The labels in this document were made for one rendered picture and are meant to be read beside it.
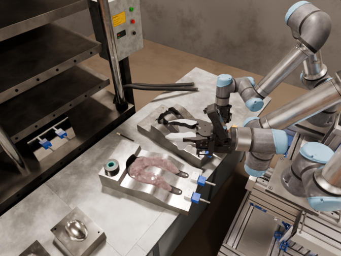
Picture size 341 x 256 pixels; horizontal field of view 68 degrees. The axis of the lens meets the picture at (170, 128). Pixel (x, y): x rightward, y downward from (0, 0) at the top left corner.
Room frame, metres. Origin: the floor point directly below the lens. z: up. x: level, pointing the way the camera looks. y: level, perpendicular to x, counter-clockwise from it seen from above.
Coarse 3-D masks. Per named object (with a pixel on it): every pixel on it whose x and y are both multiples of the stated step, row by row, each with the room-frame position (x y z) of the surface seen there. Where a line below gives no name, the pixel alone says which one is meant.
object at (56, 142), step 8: (56, 120) 1.09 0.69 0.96; (64, 120) 1.10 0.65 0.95; (40, 128) 1.03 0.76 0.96; (48, 128) 1.03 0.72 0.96; (56, 128) 1.06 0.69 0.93; (64, 128) 1.09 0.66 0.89; (72, 128) 1.13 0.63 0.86; (32, 136) 0.96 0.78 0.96; (40, 136) 0.97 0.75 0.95; (48, 136) 1.01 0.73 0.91; (56, 136) 1.04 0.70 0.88; (72, 136) 1.11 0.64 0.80; (24, 144) 0.97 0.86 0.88; (32, 144) 0.93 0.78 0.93; (40, 144) 0.96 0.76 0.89; (56, 144) 1.02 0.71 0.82; (32, 152) 0.92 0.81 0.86; (40, 152) 0.94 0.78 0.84; (48, 152) 0.97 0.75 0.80; (40, 160) 0.92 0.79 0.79
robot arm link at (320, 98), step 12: (336, 72) 0.64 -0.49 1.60; (324, 84) 0.63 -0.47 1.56; (336, 84) 0.60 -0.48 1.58; (300, 96) 0.64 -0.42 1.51; (312, 96) 0.61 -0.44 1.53; (324, 96) 0.59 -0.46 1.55; (336, 96) 0.58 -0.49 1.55; (288, 108) 0.62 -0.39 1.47; (300, 108) 0.60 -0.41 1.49; (312, 108) 0.59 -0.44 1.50; (324, 108) 0.58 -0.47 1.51; (252, 120) 0.67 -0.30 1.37; (264, 120) 0.63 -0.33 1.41; (276, 120) 0.61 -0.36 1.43; (288, 120) 0.59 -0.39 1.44; (300, 120) 0.59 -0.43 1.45
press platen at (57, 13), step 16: (0, 0) 1.40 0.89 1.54; (16, 0) 1.40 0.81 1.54; (32, 0) 1.40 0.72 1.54; (48, 0) 1.40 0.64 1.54; (64, 0) 1.40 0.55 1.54; (80, 0) 1.40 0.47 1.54; (0, 16) 1.19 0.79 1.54; (16, 16) 1.19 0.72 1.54; (32, 16) 1.19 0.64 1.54; (48, 16) 1.24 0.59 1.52; (64, 16) 1.30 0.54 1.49; (0, 32) 1.06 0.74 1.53; (16, 32) 1.11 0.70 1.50
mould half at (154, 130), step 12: (156, 108) 1.32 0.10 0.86; (180, 108) 1.23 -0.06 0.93; (144, 120) 1.19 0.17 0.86; (156, 120) 1.12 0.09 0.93; (168, 120) 1.12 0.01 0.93; (144, 132) 1.12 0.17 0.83; (156, 132) 1.05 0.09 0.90; (168, 132) 1.04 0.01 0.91; (168, 144) 1.00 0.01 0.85; (180, 156) 0.94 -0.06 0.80; (192, 156) 0.89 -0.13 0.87; (204, 156) 0.88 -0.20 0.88
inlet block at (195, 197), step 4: (188, 188) 0.67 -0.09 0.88; (188, 192) 0.65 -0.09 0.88; (192, 192) 0.65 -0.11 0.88; (184, 196) 0.63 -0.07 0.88; (188, 196) 0.63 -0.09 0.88; (192, 196) 0.64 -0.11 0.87; (196, 196) 0.64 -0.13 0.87; (192, 200) 0.62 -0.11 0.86; (196, 200) 0.61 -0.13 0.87; (200, 200) 0.62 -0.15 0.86; (204, 200) 0.62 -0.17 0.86
